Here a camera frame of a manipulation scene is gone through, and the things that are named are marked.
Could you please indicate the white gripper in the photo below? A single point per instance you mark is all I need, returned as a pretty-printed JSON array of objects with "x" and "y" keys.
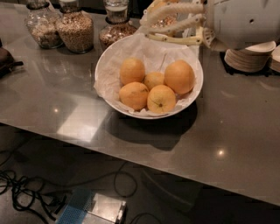
[{"x": 244, "y": 24}]

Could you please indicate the orange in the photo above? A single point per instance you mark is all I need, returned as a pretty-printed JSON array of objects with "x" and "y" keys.
[
  {"x": 161, "y": 99},
  {"x": 153, "y": 79},
  {"x": 179, "y": 76},
  {"x": 134, "y": 95},
  {"x": 132, "y": 69}
]

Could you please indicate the black tray under plates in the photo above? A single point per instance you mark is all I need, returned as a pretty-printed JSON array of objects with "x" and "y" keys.
[{"x": 266, "y": 71}]

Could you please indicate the white ceramic bowl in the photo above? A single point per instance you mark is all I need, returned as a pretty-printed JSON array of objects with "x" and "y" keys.
[{"x": 102, "y": 70}]

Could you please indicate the far left glass jar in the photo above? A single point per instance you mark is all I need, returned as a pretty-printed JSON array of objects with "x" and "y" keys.
[{"x": 41, "y": 24}]

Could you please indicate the stack of white plates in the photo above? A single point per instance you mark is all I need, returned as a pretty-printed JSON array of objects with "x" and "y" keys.
[{"x": 251, "y": 59}]

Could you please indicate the glass jar dark granola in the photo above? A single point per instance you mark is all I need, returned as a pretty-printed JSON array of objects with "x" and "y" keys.
[{"x": 118, "y": 23}]

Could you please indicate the white paper liner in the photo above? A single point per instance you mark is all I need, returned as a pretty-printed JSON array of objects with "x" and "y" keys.
[{"x": 151, "y": 52}]

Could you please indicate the grain filled glass jar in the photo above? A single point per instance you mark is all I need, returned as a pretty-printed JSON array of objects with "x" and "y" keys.
[{"x": 75, "y": 28}]

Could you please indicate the dark object left edge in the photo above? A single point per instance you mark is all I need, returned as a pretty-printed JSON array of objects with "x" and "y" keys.
[{"x": 7, "y": 62}]

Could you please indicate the glass jar mixed cereal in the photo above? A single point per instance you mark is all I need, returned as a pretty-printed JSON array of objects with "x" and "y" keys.
[{"x": 160, "y": 20}]

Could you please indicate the blue and metal box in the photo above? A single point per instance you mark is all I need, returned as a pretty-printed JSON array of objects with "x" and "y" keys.
[{"x": 88, "y": 207}]

